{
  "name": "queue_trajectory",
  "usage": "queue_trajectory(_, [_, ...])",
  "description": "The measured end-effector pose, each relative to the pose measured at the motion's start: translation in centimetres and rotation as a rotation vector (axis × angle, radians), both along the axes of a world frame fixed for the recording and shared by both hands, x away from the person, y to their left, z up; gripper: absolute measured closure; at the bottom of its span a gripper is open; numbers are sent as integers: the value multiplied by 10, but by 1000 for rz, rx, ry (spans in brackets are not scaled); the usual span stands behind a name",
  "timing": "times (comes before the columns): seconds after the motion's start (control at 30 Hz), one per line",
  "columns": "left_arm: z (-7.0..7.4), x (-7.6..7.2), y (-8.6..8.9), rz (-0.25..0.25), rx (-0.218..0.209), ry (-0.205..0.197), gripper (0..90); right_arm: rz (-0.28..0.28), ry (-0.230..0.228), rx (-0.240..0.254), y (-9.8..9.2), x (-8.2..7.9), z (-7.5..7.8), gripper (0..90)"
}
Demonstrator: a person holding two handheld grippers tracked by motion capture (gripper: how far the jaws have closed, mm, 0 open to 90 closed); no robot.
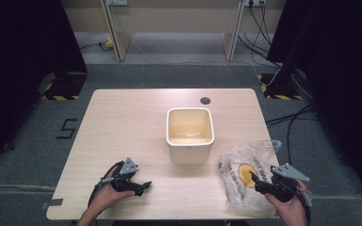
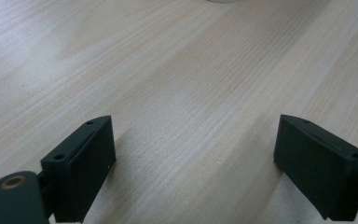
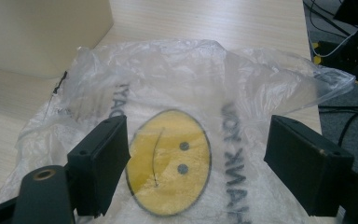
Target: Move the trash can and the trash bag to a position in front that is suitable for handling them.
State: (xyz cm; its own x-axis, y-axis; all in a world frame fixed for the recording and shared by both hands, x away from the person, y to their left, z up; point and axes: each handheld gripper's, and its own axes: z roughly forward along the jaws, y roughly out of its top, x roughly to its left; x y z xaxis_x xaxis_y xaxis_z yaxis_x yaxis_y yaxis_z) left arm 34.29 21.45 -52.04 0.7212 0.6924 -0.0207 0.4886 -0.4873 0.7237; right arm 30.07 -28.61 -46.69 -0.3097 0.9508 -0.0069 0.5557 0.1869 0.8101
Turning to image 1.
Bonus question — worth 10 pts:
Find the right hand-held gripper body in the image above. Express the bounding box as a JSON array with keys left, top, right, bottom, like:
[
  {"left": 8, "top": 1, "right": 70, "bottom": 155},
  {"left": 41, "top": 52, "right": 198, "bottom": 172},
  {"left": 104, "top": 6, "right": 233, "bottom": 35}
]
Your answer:
[{"left": 268, "top": 163, "right": 310, "bottom": 203}]

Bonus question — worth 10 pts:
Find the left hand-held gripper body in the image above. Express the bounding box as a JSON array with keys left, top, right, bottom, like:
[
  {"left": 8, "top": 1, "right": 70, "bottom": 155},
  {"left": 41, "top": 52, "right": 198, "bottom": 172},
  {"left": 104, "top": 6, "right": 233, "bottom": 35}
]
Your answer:
[{"left": 100, "top": 157, "right": 140, "bottom": 196}]

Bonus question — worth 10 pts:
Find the clear plastic bag yellow print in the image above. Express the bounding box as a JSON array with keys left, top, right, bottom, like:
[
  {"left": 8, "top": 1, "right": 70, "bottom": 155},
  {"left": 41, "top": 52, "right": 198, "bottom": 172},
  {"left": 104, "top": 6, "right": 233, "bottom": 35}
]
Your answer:
[{"left": 217, "top": 139, "right": 283, "bottom": 212}]

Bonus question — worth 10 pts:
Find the cream plastic bin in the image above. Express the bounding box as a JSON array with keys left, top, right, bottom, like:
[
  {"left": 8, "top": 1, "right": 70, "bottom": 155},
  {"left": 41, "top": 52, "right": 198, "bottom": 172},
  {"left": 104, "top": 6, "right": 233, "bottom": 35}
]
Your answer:
[{"left": 165, "top": 106, "right": 215, "bottom": 166}]

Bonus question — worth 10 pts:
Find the person's left hand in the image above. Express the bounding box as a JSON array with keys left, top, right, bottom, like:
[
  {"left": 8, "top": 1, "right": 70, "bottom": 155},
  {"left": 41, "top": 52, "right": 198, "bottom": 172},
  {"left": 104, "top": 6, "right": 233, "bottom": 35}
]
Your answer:
[{"left": 89, "top": 166, "right": 136, "bottom": 216}]

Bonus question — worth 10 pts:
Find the person's right hand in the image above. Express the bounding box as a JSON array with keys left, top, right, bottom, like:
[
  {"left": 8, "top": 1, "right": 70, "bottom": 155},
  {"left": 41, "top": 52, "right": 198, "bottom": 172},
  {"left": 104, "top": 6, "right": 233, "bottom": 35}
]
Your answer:
[{"left": 265, "top": 182, "right": 309, "bottom": 226}]

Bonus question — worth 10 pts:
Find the grey tape corner mark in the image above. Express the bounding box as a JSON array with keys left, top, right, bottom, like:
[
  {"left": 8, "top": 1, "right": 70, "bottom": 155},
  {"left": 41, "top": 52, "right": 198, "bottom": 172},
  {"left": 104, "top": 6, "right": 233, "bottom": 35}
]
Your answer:
[{"left": 41, "top": 198, "right": 65, "bottom": 211}]

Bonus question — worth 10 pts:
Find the black stand base striped tape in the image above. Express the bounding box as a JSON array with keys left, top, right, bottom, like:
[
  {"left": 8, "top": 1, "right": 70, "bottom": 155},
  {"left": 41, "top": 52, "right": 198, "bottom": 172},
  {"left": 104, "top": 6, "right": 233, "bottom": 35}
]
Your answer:
[
  {"left": 40, "top": 71, "right": 89, "bottom": 102},
  {"left": 257, "top": 73, "right": 304, "bottom": 101}
]

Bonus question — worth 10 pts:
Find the black curtain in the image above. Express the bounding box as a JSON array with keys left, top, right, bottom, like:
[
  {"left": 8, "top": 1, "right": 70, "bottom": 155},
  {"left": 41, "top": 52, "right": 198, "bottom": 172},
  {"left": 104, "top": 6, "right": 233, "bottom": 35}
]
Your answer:
[
  {"left": 266, "top": 0, "right": 362, "bottom": 215},
  {"left": 0, "top": 0, "right": 89, "bottom": 172}
]

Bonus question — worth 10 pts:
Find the beige wooden desk leg panel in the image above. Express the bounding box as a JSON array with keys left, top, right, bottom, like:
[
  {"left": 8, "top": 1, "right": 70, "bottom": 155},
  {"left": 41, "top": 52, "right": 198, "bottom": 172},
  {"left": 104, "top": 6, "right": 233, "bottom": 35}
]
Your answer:
[
  {"left": 221, "top": 0, "right": 245, "bottom": 62},
  {"left": 99, "top": 0, "right": 134, "bottom": 62}
]

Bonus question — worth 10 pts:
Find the beige wooden desk back panel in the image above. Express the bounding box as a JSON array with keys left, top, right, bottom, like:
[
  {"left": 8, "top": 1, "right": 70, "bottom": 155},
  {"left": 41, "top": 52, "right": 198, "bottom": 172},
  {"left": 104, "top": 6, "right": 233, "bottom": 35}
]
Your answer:
[{"left": 111, "top": 0, "right": 240, "bottom": 35}]

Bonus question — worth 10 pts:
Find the right hand-held gripper black cable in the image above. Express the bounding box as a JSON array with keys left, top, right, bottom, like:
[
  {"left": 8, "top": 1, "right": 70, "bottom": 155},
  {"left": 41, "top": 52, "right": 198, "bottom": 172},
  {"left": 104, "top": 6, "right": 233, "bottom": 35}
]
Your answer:
[{"left": 295, "top": 186, "right": 313, "bottom": 226}]

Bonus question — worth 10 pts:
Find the hand-held gripper black cable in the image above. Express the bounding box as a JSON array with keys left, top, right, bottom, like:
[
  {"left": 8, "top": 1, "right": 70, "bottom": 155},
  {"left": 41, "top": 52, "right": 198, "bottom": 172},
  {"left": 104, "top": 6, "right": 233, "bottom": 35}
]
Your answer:
[
  {"left": 87, "top": 160, "right": 125, "bottom": 208},
  {"left": 295, "top": 186, "right": 313, "bottom": 226}
]

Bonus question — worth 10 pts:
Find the left hand-held gripper black cable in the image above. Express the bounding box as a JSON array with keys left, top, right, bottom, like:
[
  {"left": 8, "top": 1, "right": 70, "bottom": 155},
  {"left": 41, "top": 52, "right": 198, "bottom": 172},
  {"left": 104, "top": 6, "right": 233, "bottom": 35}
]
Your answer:
[{"left": 87, "top": 160, "right": 125, "bottom": 208}]

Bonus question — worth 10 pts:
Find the long black floor cable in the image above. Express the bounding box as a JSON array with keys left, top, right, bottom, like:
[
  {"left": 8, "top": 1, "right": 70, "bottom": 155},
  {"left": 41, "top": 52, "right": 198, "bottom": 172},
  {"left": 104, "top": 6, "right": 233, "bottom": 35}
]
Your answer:
[{"left": 286, "top": 105, "right": 316, "bottom": 168}]

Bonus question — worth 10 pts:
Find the black floor cable bundle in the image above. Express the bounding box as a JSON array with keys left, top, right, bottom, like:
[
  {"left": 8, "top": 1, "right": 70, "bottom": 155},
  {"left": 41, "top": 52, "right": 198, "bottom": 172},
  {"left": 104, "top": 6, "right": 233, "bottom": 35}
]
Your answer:
[{"left": 264, "top": 104, "right": 321, "bottom": 127}]

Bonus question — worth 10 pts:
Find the white floor cable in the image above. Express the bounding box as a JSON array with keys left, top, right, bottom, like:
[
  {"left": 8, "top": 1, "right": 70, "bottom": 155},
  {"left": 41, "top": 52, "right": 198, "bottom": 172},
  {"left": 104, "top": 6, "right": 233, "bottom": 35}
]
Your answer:
[{"left": 241, "top": 59, "right": 285, "bottom": 88}]

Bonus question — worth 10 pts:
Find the black power cable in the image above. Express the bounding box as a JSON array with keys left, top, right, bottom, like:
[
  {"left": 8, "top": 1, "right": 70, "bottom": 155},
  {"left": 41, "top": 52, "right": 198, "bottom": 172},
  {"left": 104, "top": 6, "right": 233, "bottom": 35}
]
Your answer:
[
  {"left": 237, "top": 32, "right": 283, "bottom": 69},
  {"left": 248, "top": 3, "right": 272, "bottom": 45}
]

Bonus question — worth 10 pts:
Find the yellow plug with black cable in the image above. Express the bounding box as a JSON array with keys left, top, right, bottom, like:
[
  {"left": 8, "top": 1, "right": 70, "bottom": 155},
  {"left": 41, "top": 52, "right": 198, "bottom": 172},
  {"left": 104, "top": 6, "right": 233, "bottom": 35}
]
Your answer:
[{"left": 79, "top": 37, "right": 115, "bottom": 52}]

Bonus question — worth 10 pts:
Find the white wall socket with plugs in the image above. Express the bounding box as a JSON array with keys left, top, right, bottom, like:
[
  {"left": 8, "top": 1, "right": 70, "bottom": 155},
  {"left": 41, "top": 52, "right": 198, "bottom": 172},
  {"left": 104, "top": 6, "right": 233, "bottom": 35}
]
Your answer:
[{"left": 244, "top": 0, "right": 267, "bottom": 8}]

